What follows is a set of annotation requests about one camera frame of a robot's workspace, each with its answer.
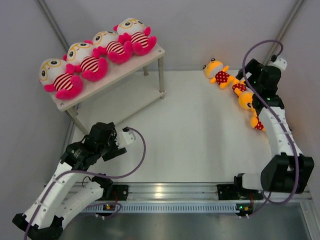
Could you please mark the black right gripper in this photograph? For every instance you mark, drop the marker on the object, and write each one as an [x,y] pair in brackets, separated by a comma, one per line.
[254,68]

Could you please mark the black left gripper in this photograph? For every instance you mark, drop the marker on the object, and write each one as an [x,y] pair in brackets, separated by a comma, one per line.
[115,150]

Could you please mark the yellow plush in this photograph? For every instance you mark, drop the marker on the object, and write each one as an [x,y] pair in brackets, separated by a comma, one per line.
[217,72]
[255,122]
[244,94]

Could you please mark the pink panda plush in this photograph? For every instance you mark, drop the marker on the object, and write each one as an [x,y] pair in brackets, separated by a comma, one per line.
[58,77]
[110,44]
[87,60]

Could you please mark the pink panda plush face-down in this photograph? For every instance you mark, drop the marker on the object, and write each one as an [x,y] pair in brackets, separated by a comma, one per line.
[138,34]

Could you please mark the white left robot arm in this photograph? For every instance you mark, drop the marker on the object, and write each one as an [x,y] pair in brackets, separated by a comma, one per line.
[50,213]

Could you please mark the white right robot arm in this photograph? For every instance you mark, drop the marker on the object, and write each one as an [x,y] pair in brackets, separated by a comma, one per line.
[288,170]

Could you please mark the white two-tier shelf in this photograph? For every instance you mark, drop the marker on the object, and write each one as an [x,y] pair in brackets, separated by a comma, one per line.
[125,90]

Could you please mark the yellow plush back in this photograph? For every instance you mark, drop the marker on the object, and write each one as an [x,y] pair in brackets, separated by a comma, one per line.
[217,72]

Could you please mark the yellow plush front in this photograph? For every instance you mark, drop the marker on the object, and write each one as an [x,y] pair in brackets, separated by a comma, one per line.
[255,122]

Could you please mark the right corner metal profile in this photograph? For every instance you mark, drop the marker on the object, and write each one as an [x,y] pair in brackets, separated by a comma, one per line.
[290,17]

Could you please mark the corner metal profile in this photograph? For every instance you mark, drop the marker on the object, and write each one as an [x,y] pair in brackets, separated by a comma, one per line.
[49,17]
[290,17]

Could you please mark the left corner metal profile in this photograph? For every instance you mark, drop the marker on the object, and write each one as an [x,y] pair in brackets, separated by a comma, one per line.
[49,17]

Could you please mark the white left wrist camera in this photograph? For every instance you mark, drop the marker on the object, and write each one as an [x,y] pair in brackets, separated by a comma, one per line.
[124,137]

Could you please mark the grey slotted cable duct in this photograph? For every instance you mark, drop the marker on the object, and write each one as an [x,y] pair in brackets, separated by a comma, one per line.
[165,207]

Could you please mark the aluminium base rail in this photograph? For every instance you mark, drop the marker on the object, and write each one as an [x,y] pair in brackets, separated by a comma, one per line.
[144,191]

